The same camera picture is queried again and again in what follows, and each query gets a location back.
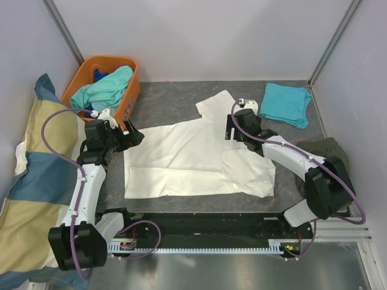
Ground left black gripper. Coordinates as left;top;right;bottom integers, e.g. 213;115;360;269
103;118;144;153

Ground white t shirt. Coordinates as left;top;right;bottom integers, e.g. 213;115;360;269
124;90;276;199

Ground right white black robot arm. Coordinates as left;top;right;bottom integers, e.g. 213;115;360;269
225;109;355;238

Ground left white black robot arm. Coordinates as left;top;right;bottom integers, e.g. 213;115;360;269
48;119;144;271

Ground mint green t shirt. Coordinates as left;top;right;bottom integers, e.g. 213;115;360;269
70;66;134;112

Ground folded turquoise t shirt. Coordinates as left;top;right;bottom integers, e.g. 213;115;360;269
260;83;312;129

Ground dark blue t shirt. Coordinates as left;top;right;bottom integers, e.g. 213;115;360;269
93;68;109;83

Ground orange plastic basket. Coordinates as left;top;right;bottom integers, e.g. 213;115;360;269
61;56;140;130

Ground olive green t shirt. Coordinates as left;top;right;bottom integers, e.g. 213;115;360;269
295;137;350;212

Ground blue beige checkered pillow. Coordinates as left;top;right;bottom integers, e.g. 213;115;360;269
1;74;89;289

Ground aluminium extrusion rails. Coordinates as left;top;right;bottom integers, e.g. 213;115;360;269
315;217;372;242

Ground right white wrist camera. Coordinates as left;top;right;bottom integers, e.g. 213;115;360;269
238;98;259;115

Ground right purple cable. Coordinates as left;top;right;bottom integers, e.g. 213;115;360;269
231;101;366;262

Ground purple cable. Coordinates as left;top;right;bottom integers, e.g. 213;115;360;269
231;101;366;262
41;109;163;280

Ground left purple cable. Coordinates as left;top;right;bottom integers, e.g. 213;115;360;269
41;109;163;280

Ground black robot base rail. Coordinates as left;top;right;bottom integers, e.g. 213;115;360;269
116;213;313;248

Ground white slotted cable duct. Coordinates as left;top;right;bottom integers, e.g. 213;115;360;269
108;239;302;256

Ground left aluminium corner post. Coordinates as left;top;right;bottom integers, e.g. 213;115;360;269
41;0;85;66

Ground aluminium corner post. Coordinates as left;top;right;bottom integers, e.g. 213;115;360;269
308;0;363;88
41;0;85;66

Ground right aluminium corner post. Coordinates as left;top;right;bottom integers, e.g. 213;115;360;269
308;0;363;88

